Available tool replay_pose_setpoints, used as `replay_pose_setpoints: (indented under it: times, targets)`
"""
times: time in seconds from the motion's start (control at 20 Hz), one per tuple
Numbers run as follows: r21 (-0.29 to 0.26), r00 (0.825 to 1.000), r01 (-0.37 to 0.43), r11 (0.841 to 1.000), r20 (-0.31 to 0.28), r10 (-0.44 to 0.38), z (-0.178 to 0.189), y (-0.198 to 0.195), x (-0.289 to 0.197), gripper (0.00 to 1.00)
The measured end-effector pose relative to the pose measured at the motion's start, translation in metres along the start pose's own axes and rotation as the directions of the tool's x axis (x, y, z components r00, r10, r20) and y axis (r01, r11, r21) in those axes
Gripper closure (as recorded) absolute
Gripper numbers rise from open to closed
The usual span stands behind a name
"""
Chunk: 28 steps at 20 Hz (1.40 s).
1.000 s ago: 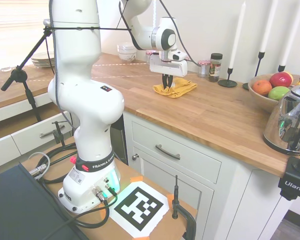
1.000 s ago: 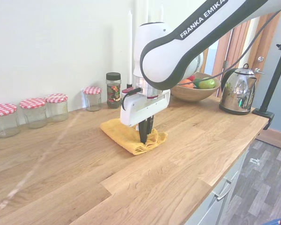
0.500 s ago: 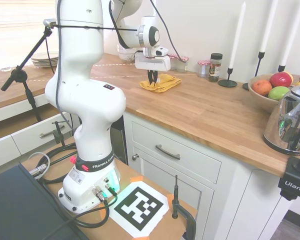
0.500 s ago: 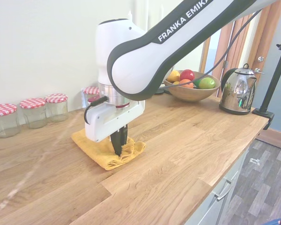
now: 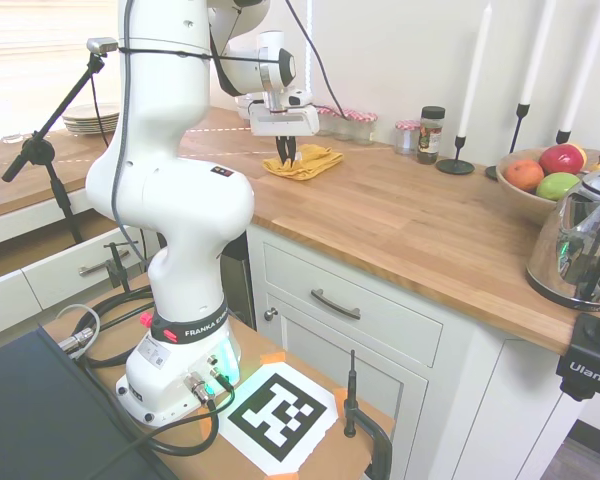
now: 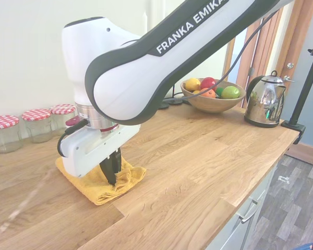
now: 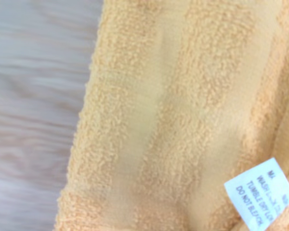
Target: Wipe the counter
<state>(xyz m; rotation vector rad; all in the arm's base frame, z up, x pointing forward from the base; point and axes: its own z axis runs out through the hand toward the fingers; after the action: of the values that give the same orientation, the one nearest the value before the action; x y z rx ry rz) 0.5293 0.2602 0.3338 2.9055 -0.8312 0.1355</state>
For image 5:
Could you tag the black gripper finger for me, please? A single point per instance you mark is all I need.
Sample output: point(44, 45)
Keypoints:
point(280, 149)
point(290, 147)

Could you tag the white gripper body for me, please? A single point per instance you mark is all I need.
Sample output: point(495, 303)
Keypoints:
point(285, 122)

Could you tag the yellow cloth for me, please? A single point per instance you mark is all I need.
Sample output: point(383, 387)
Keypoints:
point(315, 160)

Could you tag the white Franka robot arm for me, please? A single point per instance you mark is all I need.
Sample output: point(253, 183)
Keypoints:
point(165, 150)

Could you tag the glass jar red checked lid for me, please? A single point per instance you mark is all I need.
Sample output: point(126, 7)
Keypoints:
point(367, 130)
point(349, 128)
point(406, 140)
point(330, 125)

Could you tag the spice jar black lid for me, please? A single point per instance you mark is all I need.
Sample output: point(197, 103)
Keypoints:
point(430, 140)

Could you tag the black appliance front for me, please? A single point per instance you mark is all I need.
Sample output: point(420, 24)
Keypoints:
point(237, 285)

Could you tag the round metal cabinet knob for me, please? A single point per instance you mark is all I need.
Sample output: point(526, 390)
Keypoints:
point(271, 314)

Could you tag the black candle holder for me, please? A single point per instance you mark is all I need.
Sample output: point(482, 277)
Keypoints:
point(523, 110)
point(563, 136)
point(455, 167)

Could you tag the stack of white plates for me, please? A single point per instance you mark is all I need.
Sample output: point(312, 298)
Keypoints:
point(91, 120)

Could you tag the white taper candle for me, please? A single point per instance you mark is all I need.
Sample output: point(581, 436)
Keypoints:
point(587, 65)
point(538, 50)
point(475, 70)

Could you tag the small black clamp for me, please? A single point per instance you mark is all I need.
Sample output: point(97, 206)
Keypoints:
point(116, 270)

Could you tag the wooden fruit bowl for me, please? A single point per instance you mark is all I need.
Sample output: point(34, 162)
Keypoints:
point(517, 200)

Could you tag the orange fruit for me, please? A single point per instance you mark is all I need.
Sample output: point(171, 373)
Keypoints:
point(524, 175)

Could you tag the black boom stand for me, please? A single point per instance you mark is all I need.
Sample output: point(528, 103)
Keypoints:
point(37, 150)

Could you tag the white kitchen cabinet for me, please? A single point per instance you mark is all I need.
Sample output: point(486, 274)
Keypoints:
point(430, 350)

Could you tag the large black bar clamp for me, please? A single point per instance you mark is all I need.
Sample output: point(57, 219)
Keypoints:
point(350, 400)

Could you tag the white window blind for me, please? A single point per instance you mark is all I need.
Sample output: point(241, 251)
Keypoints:
point(30, 50)

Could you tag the black and white marker sheet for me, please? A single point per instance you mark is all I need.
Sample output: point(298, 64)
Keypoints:
point(280, 415)

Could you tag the small clear glass dish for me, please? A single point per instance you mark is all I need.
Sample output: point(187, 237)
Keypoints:
point(12, 138)

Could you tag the green apple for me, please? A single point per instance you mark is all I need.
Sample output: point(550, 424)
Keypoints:
point(557, 186)

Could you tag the white drawer cabinet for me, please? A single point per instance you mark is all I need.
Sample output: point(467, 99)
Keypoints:
point(45, 285)

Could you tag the red apple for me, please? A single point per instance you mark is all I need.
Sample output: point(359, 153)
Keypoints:
point(562, 159)

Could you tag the stainless steel kettle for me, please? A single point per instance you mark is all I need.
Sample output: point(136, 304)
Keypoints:
point(570, 250)

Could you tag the cardboard covered mounting table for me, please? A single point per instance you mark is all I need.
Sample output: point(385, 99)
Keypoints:
point(335, 450)

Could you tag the black flat case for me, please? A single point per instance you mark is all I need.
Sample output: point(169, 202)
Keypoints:
point(30, 410)

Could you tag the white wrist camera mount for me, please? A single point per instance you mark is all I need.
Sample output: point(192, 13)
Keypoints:
point(300, 98)

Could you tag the silver camera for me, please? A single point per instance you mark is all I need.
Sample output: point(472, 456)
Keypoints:
point(102, 45)

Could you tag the black clamp-on camera stand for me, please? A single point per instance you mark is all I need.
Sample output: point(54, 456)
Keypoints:
point(587, 370)

